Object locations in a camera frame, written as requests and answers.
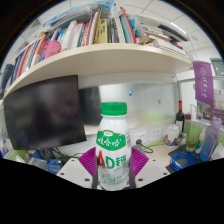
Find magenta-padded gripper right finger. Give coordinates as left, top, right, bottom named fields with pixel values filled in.
left=129, top=147, right=172, bottom=189

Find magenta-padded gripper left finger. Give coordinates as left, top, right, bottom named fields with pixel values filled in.
left=55, top=147, right=99, bottom=189

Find white drink bottle green cap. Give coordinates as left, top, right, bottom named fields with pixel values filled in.
left=95, top=101, right=132, bottom=192

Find translucent purple water bottle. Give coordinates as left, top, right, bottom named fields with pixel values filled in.
left=199, top=116, right=223, bottom=163

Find small blue box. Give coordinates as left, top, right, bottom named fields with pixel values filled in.
left=47, top=158, right=64, bottom=174

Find white round jar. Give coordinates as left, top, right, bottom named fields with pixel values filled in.
left=165, top=123, right=181, bottom=144

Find dark blue mouse pad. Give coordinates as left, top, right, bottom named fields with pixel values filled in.
left=166, top=143, right=208, bottom=174

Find green translucent cup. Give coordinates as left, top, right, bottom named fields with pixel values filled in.
left=185, top=121, right=203, bottom=153

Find dark wine bottle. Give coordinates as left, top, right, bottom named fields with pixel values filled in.
left=175, top=99, right=186, bottom=134

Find black computer monitor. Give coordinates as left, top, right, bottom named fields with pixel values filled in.
left=3, top=74, right=88, bottom=151

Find purple hanging banner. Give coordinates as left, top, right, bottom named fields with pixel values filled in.
left=192, top=60, right=215, bottom=107

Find dark blue box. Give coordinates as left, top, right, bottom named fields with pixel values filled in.
left=0, top=63, right=16, bottom=91

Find white shelf with books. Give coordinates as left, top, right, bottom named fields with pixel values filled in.
left=1, top=1, right=195, bottom=101

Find ceiling lights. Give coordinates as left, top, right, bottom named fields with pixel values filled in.
left=169, top=21, right=188, bottom=35

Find black cables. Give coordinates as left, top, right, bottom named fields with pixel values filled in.
left=51, top=146, right=86, bottom=160

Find white wall sockets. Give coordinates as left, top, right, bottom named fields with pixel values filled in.
left=132, top=125, right=163, bottom=146

